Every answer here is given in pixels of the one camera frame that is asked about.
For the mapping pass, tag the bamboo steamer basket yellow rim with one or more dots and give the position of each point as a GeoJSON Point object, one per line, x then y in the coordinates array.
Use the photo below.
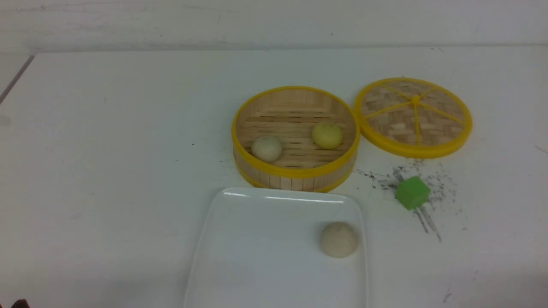
{"type": "Point", "coordinates": [289, 113]}

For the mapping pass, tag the bamboo steamer lid yellow rim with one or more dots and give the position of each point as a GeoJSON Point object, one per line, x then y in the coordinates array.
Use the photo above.
{"type": "Point", "coordinates": [412, 118]}

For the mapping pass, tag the green cube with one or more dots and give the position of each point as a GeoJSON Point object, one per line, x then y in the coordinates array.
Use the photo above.
{"type": "Point", "coordinates": [412, 193]}

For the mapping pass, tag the beige steamed bun on plate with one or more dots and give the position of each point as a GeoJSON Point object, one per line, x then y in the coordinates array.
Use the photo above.
{"type": "Point", "coordinates": [338, 240]}

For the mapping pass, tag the white rectangular plate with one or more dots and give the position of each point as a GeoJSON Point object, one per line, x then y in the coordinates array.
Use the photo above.
{"type": "Point", "coordinates": [260, 248]}

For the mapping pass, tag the yellow steamed bun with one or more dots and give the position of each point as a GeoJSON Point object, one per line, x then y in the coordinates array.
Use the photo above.
{"type": "Point", "coordinates": [327, 135]}

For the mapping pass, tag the white steamed bun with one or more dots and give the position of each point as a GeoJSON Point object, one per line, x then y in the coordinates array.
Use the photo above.
{"type": "Point", "coordinates": [267, 148]}

